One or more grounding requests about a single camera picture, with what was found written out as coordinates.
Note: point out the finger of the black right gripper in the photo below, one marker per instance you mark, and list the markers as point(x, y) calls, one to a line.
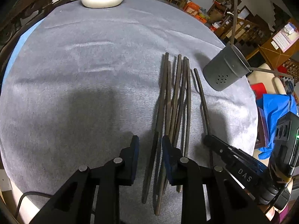
point(222, 149)

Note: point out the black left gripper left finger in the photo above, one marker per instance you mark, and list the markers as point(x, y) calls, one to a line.
point(92, 195)

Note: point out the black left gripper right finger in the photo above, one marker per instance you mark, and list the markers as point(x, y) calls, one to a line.
point(209, 196)

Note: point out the dark chopstick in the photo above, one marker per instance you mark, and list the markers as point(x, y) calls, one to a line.
point(235, 17)
point(186, 117)
point(277, 73)
point(203, 101)
point(163, 125)
point(180, 104)
point(172, 98)
point(156, 121)

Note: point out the black perforated utensil holder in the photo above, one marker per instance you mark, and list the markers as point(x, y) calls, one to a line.
point(227, 67)

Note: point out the blue cloth garment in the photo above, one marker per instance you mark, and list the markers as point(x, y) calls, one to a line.
point(274, 107)

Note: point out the cream sofa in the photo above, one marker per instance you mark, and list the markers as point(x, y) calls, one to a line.
point(272, 83)

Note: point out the grey table cloth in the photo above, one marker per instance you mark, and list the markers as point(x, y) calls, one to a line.
point(87, 80)

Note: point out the orange cardboard box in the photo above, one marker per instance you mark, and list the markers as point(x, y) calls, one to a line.
point(195, 10)

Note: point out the dark carved wooden chair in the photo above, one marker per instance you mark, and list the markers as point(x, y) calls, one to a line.
point(18, 15)

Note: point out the wall calendar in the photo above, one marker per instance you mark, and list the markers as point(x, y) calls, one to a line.
point(285, 38)

